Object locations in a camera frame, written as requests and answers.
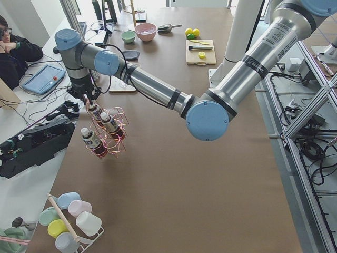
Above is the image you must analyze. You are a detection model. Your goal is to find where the black computer mouse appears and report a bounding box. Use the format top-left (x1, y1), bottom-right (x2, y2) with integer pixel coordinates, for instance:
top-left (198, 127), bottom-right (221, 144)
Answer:
top-left (53, 47), bottom-right (60, 54)

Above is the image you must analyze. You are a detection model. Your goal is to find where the copper wire bottle basket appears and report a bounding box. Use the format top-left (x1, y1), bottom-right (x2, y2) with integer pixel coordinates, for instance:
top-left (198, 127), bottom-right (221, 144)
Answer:
top-left (81, 100), bottom-right (129, 159)

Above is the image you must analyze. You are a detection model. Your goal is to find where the blue plastic cup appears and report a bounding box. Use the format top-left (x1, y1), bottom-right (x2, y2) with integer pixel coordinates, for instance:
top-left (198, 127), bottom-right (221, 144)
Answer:
top-left (57, 192), bottom-right (81, 209)

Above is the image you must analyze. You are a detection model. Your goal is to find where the black keyboard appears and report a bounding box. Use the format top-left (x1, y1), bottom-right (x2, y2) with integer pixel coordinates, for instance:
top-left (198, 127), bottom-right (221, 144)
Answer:
top-left (78, 21), bottom-right (87, 34)

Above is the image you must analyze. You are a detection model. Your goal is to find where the bamboo cutting board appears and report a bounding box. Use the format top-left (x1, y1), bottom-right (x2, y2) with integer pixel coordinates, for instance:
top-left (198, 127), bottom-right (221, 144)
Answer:
top-left (186, 40), bottom-right (216, 65)

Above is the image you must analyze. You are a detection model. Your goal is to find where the green plastic cup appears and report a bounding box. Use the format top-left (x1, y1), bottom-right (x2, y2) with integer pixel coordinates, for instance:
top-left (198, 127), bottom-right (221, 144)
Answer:
top-left (38, 207), bottom-right (60, 226)

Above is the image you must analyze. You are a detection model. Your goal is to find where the steel muddler black tip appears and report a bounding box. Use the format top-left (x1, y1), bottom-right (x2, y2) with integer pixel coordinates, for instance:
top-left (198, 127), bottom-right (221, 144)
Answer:
top-left (188, 45), bottom-right (213, 51)

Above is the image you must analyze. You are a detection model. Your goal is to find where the blue teach pendant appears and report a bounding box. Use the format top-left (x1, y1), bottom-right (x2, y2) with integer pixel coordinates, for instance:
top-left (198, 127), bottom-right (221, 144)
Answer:
top-left (22, 65), bottom-right (66, 95)

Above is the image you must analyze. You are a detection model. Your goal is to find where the black device on side table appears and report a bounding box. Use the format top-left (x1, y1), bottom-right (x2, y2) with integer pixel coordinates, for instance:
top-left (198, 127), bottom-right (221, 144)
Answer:
top-left (1, 100), bottom-right (80, 179)

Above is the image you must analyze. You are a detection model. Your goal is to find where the cream rabbit tray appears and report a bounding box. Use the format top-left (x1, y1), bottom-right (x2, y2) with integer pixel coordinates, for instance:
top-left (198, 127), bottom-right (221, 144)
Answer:
top-left (109, 76), bottom-right (136, 93)

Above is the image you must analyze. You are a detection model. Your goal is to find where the yellow plastic cup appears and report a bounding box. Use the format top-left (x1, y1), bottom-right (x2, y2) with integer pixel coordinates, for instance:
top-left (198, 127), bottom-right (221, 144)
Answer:
top-left (47, 219), bottom-right (68, 239)

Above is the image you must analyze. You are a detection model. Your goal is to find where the steel ice scoop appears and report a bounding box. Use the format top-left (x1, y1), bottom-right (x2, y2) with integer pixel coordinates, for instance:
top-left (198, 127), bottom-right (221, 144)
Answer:
top-left (157, 24), bottom-right (182, 33)

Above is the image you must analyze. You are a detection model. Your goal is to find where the green bowl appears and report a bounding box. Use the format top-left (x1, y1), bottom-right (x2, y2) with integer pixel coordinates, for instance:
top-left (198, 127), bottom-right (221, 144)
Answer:
top-left (121, 31), bottom-right (136, 43)

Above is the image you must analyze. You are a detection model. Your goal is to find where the pink plastic cup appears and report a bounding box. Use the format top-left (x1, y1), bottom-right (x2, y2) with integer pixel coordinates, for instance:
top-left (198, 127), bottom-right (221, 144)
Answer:
top-left (67, 200), bottom-right (92, 218)

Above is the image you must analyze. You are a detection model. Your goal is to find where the grey folded cloth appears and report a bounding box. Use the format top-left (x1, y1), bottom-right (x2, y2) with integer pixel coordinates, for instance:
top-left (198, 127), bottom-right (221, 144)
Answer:
top-left (122, 50), bottom-right (140, 61)

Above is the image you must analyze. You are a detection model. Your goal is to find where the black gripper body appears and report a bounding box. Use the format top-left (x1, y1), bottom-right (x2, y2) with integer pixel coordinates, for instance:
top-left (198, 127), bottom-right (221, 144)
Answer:
top-left (67, 82), bottom-right (101, 102)

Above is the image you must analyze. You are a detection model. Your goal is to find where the yellow half lemon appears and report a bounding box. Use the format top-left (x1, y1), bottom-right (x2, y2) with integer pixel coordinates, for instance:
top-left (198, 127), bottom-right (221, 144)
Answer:
top-left (198, 52), bottom-right (206, 59)

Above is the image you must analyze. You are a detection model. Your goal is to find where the wooden cup tree stand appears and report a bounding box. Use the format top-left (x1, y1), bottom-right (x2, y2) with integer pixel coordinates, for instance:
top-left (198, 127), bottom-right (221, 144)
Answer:
top-left (124, 0), bottom-right (147, 29)

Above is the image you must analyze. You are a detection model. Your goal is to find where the seated person in black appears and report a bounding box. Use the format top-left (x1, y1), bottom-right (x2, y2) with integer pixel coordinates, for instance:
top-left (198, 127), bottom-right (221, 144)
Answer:
top-left (1, 17), bottom-right (44, 90)

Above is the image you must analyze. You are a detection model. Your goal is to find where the pink bowl of ice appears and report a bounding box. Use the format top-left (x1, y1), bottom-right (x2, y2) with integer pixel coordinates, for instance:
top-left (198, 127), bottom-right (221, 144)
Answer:
top-left (135, 23), bottom-right (157, 42)

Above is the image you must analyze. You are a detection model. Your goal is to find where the yellow plastic knife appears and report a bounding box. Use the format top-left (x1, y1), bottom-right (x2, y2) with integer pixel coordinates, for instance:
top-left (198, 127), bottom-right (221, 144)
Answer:
top-left (190, 40), bottom-right (209, 45)

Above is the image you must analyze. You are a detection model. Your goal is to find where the grey plastic cup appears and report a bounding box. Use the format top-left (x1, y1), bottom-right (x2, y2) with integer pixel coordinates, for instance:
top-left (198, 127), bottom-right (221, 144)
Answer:
top-left (55, 232), bottom-right (80, 253)

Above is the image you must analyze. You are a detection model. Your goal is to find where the white plastic cup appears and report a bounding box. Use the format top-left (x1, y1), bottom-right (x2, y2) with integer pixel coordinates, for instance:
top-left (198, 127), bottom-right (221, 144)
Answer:
top-left (76, 211), bottom-right (102, 237)

